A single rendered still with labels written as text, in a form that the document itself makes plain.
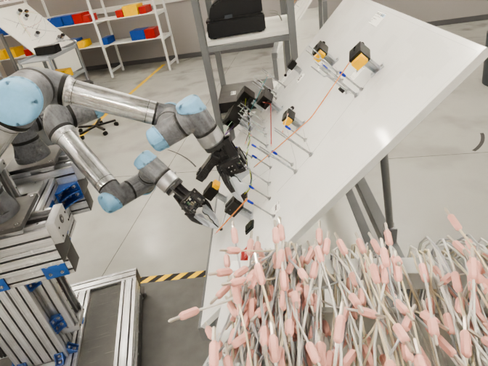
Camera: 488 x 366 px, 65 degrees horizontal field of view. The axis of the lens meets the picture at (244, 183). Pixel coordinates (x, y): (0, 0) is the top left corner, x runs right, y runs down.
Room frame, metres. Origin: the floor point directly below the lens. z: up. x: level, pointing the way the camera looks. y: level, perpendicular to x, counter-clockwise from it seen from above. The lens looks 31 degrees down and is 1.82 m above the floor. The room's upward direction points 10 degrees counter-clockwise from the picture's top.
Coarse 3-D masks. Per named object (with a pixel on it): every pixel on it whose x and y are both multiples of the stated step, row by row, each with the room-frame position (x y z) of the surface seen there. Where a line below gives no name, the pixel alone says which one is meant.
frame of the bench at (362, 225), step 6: (348, 192) 1.45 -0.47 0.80; (348, 198) 1.41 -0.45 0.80; (354, 198) 1.40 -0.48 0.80; (354, 204) 1.36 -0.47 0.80; (354, 210) 1.31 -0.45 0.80; (360, 210) 1.31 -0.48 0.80; (354, 216) 1.27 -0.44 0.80; (360, 216) 1.26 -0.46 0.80; (360, 222) 1.23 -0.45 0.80; (366, 222) 1.22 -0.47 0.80; (360, 228) 1.19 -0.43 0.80; (366, 228) 1.18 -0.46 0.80; (366, 234) 1.15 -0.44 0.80; (366, 240) 1.11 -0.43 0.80; (372, 246) 1.07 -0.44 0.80; (372, 252) 1.04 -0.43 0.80; (390, 300) 0.82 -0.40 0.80
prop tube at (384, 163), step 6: (384, 162) 0.88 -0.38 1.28; (384, 168) 0.88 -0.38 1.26; (384, 174) 0.88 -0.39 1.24; (384, 180) 0.88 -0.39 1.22; (384, 186) 0.88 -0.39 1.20; (390, 186) 0.88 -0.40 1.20; (384, 192) 0.88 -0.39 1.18; (390, 192) 0.88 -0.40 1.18; (384, 198) 0.88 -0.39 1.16; (390, 198) 0.87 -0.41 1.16; (384, 204) 0.88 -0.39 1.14; (390, 204) 0.87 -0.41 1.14; (390, 210) 0.87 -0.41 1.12; (390, 216) 0.87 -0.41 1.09; (390, 222) 0.87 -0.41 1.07; (384, 228) 0.89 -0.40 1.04; (390, 228) 0.87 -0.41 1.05
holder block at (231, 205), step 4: (232, 196) 1.08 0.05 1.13; (232, 200) 1.05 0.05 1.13; (228, 204) 1.07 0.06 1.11; (232, 204) 1.04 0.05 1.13; (236, 204) 1.04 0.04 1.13; (228, 208) 1.04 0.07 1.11; (232, 208) 1.04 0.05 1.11; (236, 208) 1.04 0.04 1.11; (240, 208) 1.04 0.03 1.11; (228, 212) 1.04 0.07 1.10; (232, 212) 1.04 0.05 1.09; (236, 212) 1.04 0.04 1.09; (232, 216) 1.04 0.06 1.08
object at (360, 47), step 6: (360, 42) 1.06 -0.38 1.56; (354, 48) 1.07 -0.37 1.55; (360, 48) 1.03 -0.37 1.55; (366, 48) 1.05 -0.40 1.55; (354, 54) 1.03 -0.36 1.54; (366, 54) 1.02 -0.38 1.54; (372, 60) 1.04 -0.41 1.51; (366, 66) 1.04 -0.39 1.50; (372, 66) 1.05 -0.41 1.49; (378, 66) 1.04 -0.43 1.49; (372, 72) 1.04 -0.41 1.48
